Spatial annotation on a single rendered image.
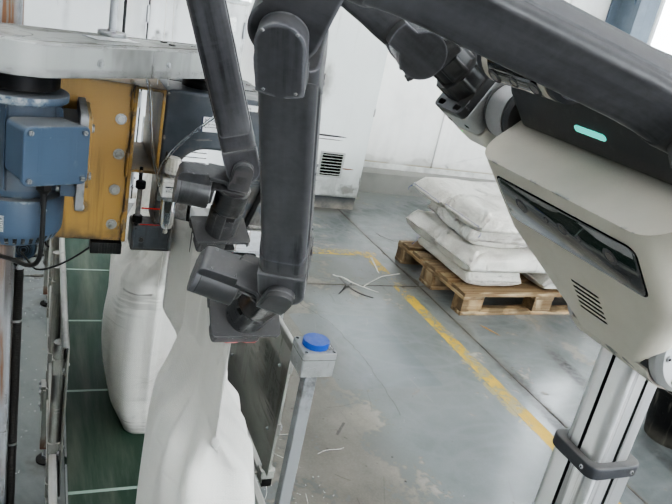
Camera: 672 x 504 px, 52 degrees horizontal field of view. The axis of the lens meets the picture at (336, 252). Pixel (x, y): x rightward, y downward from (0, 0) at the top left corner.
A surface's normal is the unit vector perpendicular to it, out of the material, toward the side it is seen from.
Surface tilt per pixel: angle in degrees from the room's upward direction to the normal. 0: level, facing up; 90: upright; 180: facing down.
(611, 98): 127
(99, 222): 90
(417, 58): 104
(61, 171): 90
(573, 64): 122
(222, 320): 45
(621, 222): 40
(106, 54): 90
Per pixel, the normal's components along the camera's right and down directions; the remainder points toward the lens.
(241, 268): 0.44, -0.47
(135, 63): 0.85, 0.33
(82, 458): 0.19, -0.92
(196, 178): 0.16, 0.60
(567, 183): -0.44, -0.73
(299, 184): -0.09, 0.81
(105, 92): 0.35, 0.40
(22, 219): 0.54, 0.41
